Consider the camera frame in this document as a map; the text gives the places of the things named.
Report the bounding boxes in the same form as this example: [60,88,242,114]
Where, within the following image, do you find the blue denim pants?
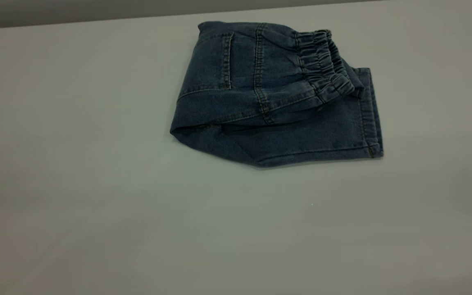
[170,20,384,168]

